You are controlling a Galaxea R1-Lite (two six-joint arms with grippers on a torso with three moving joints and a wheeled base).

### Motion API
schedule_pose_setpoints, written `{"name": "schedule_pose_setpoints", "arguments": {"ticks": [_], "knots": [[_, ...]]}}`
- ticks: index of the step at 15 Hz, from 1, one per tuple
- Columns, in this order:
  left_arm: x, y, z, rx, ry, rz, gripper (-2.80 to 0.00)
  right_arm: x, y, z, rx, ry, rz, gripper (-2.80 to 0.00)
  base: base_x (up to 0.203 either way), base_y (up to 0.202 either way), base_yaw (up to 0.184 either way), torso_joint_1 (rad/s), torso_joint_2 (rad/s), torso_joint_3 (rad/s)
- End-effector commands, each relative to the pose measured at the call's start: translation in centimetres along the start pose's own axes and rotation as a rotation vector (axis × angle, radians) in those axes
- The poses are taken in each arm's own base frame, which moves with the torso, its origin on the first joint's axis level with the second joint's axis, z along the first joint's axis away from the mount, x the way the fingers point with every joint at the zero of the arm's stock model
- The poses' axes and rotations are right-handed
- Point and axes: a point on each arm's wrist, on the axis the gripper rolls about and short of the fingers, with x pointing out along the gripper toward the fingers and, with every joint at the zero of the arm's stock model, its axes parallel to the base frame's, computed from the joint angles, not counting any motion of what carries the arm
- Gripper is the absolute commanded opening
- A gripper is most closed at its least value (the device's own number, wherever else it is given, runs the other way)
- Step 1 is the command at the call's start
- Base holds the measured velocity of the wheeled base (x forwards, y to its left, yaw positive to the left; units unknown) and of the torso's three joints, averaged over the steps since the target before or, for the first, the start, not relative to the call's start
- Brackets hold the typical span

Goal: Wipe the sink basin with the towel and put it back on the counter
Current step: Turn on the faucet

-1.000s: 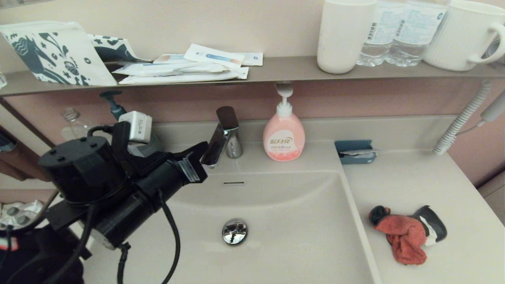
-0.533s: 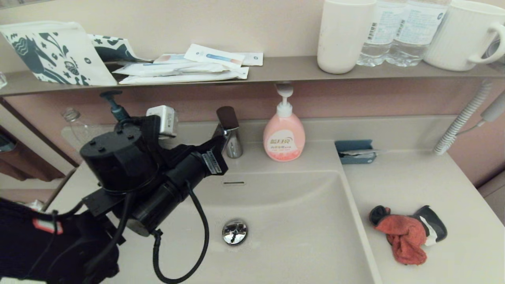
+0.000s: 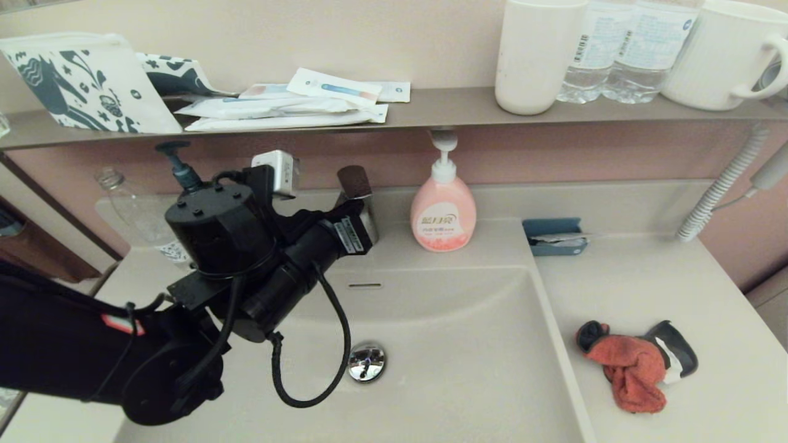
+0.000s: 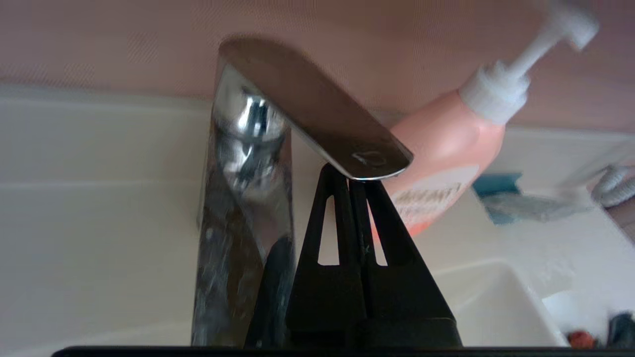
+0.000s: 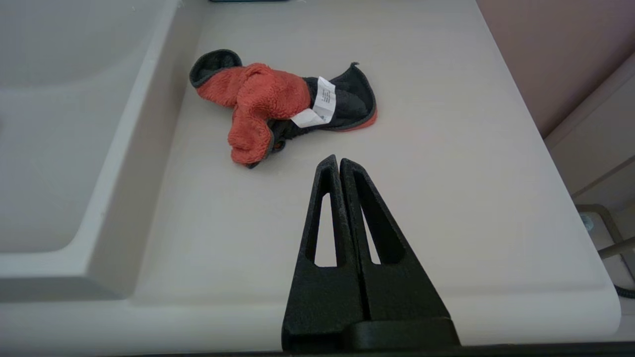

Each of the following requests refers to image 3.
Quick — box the chrome faucet with brown lever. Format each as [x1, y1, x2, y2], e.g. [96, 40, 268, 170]
[337, 165, 379, 248]

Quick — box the beige sink basin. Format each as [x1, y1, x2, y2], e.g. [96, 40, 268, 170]
[114, 266, 595, 443]

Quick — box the pink hand soap pump bottle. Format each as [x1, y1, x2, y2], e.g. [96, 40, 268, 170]
[410, 129, 478, 253]

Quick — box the long white sealed packet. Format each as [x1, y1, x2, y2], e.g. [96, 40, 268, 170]
[176, 96, 370, 119]
[185, 103, 390, 132]

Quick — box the chrome drain stopper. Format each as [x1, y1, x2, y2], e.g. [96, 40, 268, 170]
[348, 343, 387, 383]

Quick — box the white toothbrush packet blue print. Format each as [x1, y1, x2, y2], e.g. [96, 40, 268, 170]
[287, 68, 384, 107]

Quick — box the small white sachet with logo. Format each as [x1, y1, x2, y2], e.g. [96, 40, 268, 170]
[369, 81, 412, 103]

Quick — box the white packet with pink print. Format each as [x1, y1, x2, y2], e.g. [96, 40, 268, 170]
[239, 83, 295, 100]

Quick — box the dark grey pump bottle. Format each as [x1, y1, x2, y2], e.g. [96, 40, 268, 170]
[155, 141, 205, 193]

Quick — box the blue soap tray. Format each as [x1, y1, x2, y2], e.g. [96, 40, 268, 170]
[522, 218, 589, 257]

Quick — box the silver packet in tray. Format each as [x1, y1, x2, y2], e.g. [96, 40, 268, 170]
[531, 233, 595, 247]

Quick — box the clear empty plastic bottle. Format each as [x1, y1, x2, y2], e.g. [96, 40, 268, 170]
[94, 167, 191, 268]

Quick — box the small white teal-print pouch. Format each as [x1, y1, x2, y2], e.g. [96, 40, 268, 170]
[137, 52, 239, 98]

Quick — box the white plain tumbler cup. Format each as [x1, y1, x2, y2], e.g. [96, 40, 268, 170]
[494, 0, 587, 116]

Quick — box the brown hanging towel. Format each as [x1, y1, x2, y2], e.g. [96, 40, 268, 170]
[0, 197, 102, 284]

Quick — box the large white teal-print pouch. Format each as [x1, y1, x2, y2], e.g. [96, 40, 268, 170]
[0, 31, 183, 134]

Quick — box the clear water bottle white label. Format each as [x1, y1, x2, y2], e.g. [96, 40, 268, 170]
[600, 0, 702, 104]
[556, 0, 635, 103]

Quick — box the white ribbed mug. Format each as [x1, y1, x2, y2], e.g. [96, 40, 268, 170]
[660, 0, 788, 111]

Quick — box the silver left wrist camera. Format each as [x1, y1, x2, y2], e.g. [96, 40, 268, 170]
[251, 150, 300, 199]

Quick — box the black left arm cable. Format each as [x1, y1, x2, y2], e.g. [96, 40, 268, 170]
[269, 261, 352, 409]

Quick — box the grey wall shelf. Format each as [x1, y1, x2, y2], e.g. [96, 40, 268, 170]
[0, 87, 788, 151]

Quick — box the white coiled cord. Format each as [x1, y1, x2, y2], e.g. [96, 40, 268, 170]
[675, 126, 770, 242]

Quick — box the grey hair dryer handle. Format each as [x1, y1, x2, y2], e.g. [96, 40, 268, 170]
[748, 140, 788, 191]

